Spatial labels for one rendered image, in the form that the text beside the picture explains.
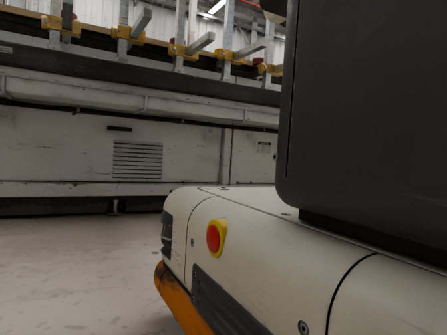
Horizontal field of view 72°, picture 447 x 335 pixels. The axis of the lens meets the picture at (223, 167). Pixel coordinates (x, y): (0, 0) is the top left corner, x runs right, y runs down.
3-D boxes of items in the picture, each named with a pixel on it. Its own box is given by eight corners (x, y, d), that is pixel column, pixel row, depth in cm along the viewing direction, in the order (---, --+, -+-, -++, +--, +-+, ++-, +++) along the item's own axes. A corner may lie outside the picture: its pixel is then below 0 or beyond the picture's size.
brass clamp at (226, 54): (245, 63, 155) (245, 53, 154) (221, 58, 148) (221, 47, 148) (239, 66, 160) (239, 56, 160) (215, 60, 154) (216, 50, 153)
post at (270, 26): (269, 104, 165) (275, 13, 162) (264, 104, 163) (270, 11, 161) (265, 105, 168) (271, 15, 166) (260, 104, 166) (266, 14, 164)
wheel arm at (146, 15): (152, 20, 108) (153, 8, 108) (142, 18, 107) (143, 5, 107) (128, 52, 147) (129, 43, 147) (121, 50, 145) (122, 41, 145)
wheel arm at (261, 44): (267, 48, 132) (268, 38, 132) (261, 47, 130) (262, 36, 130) (221, 70, 170) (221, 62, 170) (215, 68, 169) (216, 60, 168)
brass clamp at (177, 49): (199, 59, 143) (199, 48, 143) (171, 53, 137) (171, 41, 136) (193, 62, 148) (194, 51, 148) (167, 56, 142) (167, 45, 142)
